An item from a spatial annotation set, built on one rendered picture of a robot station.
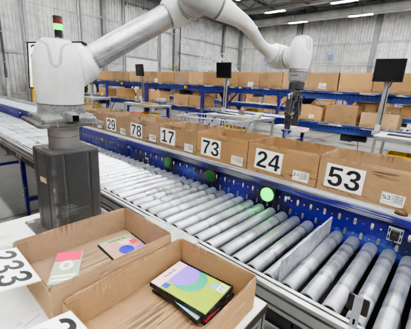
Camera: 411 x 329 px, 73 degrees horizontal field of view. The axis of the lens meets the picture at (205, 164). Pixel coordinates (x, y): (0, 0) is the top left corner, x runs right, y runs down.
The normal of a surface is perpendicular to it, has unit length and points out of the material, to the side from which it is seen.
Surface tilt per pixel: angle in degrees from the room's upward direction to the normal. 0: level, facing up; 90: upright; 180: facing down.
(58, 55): 72
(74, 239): 89
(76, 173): 90
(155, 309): 2
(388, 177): 90
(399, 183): 90
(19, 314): 0
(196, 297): 0
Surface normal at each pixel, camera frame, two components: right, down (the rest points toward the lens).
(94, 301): 0.78, 0.19
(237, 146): -0.66, 0.17
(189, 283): 0.05, -0.96
